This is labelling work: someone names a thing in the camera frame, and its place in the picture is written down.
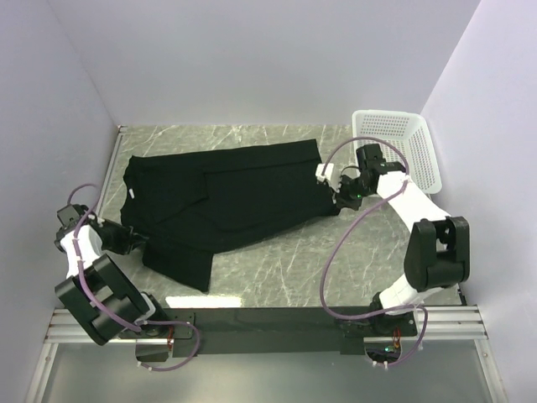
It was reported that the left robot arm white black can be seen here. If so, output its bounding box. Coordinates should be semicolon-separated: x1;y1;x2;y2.
55;204;168;346

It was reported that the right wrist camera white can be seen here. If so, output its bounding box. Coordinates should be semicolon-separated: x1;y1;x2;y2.
315;163;341;192

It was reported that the aluminium frame rail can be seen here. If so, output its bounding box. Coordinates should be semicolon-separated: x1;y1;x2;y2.
24;124;504;403

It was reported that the white plastic basket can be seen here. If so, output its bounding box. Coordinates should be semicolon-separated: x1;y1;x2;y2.
352;109;442;195

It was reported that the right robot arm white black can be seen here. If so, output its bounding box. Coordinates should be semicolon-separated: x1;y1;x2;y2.
316;137;470;335

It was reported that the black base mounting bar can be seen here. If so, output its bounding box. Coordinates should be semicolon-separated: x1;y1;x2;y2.
138;306;419;362

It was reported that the black t shirt blue logo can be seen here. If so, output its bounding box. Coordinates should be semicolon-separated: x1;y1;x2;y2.
121;139;340;293

